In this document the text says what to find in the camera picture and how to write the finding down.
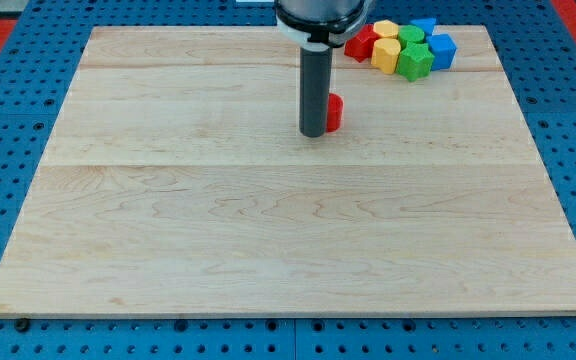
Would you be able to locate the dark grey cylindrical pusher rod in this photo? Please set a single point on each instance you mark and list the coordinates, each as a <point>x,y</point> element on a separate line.
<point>315,74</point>

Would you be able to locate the red cylinder block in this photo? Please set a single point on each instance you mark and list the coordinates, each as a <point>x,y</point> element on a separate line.
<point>334,113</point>

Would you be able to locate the red star block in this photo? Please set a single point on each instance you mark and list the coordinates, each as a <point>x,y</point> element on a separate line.
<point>360,47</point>

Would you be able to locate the yellow heart block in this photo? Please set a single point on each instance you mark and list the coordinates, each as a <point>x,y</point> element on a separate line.
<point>385,55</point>

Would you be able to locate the yellow hexagon block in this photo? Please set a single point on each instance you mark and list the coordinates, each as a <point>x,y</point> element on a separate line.
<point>386,29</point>

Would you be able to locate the green cylinder block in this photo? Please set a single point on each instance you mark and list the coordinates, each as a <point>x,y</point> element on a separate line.
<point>410,34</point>

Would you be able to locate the green star block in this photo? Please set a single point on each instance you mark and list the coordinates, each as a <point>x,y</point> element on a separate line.
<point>415,61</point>

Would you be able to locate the blue triangle block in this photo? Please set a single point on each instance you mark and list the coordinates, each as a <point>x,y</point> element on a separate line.
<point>426,24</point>

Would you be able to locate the blue cube block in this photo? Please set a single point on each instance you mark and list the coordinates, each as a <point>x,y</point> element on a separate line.
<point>443,47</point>

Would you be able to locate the light wooden board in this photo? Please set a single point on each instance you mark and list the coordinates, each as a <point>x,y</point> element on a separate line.
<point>175,184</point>

